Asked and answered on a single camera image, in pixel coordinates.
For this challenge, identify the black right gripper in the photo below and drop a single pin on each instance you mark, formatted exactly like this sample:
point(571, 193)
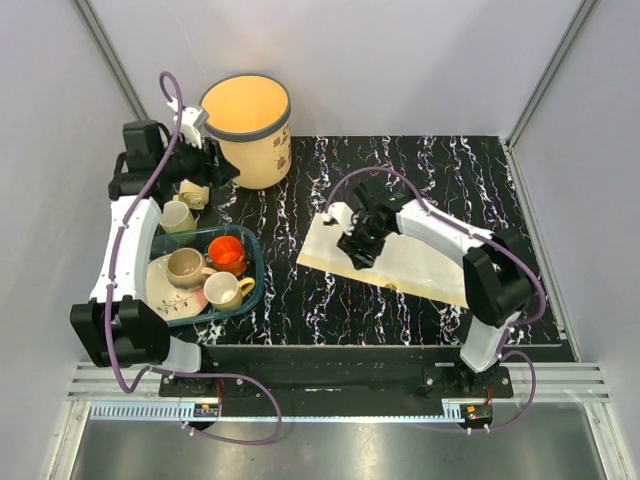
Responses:
point(349, 245)

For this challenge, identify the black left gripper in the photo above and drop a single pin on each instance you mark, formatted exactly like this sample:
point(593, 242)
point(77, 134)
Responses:
point(214, 169)

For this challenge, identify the aluminium front rail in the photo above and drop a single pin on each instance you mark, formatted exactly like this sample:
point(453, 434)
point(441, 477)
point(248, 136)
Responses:
point(158, 398)

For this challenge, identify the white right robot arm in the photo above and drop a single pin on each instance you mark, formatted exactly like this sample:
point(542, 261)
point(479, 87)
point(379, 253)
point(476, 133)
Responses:
point(498, 285)

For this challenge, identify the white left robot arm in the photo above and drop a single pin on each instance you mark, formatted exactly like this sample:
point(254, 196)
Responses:
point(116, 325)

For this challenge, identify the orange black mug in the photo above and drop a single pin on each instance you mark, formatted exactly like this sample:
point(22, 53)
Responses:
point(227, 254)

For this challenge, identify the clear blue plastic tub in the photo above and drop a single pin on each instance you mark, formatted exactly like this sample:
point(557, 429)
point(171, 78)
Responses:
point(200, 239)

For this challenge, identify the beige ceramic cup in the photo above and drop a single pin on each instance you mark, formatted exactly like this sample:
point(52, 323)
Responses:
point(188, 269)

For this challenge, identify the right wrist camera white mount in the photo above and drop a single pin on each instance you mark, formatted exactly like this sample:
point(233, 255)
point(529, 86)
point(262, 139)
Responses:
point(339, 214)

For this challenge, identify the light green mug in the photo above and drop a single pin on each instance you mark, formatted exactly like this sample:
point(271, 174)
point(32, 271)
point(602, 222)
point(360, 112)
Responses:
point(177, 217)

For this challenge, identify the detached white trash bag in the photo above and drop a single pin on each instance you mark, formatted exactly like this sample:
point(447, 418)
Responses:
point(405, 265)

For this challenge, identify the yellow white mug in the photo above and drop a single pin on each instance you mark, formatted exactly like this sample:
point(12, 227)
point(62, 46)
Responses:
point(225, 292)

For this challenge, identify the yellow trash bin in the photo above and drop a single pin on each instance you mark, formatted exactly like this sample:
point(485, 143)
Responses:
point(249, 115)

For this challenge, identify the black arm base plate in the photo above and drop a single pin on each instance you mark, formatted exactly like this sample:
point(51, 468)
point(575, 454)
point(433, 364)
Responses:
point(435, 371)

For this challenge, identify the cream pink floral plate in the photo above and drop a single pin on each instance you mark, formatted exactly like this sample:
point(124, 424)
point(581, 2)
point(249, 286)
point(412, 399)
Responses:
point(172, 304)

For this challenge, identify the white trash bag roll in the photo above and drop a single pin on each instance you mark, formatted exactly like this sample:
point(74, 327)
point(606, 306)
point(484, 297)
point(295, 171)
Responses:
point(195, 196)

